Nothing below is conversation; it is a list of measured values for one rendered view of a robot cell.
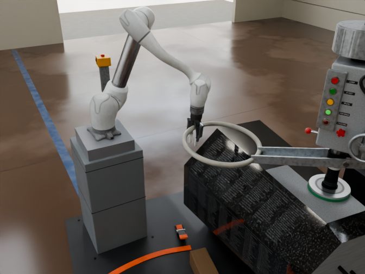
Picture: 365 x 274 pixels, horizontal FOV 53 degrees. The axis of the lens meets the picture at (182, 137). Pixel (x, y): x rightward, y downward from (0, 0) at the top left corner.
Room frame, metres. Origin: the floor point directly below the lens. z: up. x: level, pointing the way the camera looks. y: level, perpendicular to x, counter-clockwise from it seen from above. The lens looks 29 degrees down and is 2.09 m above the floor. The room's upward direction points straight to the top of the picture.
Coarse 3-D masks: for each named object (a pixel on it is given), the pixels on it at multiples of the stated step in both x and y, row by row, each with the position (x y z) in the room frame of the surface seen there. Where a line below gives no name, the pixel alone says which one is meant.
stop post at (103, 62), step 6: (102, 60) 3.24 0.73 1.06; (108, 60) 3.26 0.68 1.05; (102, 66) 3.24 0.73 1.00; (108, 66) 3.28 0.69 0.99; (102, 72) 3.26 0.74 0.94; (108, 72) 3.28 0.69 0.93; (102, 78) 3.25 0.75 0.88; (108, 78) 3.27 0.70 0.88; (102, 84) 3.25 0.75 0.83; (102, 90) 3.27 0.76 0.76
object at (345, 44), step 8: (344, 24) 1.62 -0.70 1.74; (352, 24) 1.62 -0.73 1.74; (360, 24) 1.63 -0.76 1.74; (336, 32) 1.63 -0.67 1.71; (344, 32) 1.57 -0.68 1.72; (352, 32) 1.54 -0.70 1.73; (360, 32) 1.52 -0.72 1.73; (336, 40) 1.61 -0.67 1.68; (344, 40) 1.56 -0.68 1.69; (352, 40) 1.54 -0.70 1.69; (360, 40) 1.52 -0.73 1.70; (336, 48) 1.60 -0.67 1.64; (344, 48) 1.55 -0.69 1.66; (352, 48) 1.53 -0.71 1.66; (360, 48) 1.51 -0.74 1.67; (344, 56) 1.55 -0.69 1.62; (352, 56) 1.53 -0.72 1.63; (360, 56) 1.51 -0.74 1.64
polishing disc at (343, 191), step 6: (324, 174) 1.71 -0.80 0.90; (312, 180) 1.65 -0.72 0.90; (318, 180) 1.65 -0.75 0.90; (342, 180) 1.65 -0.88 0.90; (312, 186) 1.59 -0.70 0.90; (318, 186) 1.59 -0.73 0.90; (342, 186) 1.60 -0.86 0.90; (348, 186) 1.60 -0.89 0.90; (318, 192) 1.54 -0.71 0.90; (324, 192) 1.54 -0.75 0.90; (330, 192) 1.54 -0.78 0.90; (336, 192) 1.54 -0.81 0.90; (342, 192) 1.54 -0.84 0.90; (348, 192) 1.54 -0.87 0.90; (330, 198) 1.51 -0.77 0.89; (336, 198) 1.50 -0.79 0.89; (342, 198) 1.51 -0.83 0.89
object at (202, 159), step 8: (192, 128) 2.07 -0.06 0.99; (240, 128) 2.11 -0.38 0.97; (184, 136) 1.95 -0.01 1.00; (256, 136) 2.02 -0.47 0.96; (184, 144) 1.87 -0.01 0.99; (256, 144) 1.95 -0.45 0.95; (192, 152) 1.79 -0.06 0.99; (256, 152) 1.85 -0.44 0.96; (200, 160) 1.74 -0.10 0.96; (208, 160) 1.72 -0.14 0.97; (248, 160) 1.75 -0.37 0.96
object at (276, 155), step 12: (252, 156) 1.78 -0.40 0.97; (264, 156) 1.74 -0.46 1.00; (276, 156) 1.71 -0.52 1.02; (288, 156) 1.76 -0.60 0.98; (300, 156) 1.73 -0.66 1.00; (312, 156) 1.71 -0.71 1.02; (324, 156) 1.68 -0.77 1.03; (360, 156) 1.60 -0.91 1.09; (348, 168) 1.52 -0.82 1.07; (360, 168) 1.49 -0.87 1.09
